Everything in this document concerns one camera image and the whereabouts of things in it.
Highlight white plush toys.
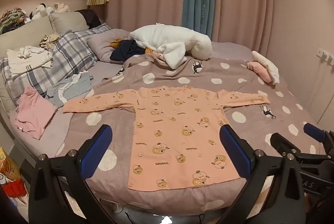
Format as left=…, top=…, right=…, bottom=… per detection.
left=29, top=2, right=70, bottom=21

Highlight brown polka dot blanket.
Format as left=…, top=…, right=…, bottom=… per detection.
left=39, top=53, right=330, bottom=215

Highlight grey pillow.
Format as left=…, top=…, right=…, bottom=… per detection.
left=87, top=29, right=132, bottom=63

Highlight white rolled cloth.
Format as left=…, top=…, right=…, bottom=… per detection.
left=251, top=50, right=280, bottom=84

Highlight knitted multicolour cloth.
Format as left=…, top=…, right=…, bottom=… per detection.
left=0, top=7, right=30, bottom=34

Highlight white wall socket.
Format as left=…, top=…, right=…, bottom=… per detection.
left=316, top=47, right=334, bottom=66

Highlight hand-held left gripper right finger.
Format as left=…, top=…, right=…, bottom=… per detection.
left=220, top=125, right=306, bottom=224

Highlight black cloth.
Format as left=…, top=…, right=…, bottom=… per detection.
left=77, top=9, right=102, bottom=29

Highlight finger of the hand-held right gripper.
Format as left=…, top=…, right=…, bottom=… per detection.
left=270, top=132, right=330, bottom=162
left=303, top=122, right=334, bottom=151

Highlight navy cloth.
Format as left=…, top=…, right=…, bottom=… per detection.
left=110, top=40, right=147, bottom=62

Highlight white fleece garment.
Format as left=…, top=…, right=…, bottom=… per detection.
left=130, top=23, right=212, bottom=69

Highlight plaid pillow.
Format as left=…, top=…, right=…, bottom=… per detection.
left=0, top=23, right=113, bottom=106

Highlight white folded clothes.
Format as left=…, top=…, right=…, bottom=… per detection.
left=6, top=46, right=54, bottom=76

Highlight yellow snack bag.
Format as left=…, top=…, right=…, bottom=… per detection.
left=0, top=147, right=21, bottom=181

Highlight peach printed baby garment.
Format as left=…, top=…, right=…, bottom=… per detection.
left=63, top=85, right=271, bottom=191

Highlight grey-blue cloth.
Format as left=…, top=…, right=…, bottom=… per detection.
left=46, top=71, right=95, bottom=108

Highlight pink rolled cloth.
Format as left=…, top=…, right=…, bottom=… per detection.
left=247, top=61, right=273, bottom=84

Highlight beige patterned cloth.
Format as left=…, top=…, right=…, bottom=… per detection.
left=39, top=33, right=62, bottom=50

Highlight beige cushion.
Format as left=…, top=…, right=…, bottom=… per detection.
left=49, top=11, right=90, bottom=35

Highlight pink folded cloth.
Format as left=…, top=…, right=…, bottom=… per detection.
left=14, top=86, right=58, bottom=140

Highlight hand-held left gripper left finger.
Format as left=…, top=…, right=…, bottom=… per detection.
left=28, top=124, right=113, bottom=224

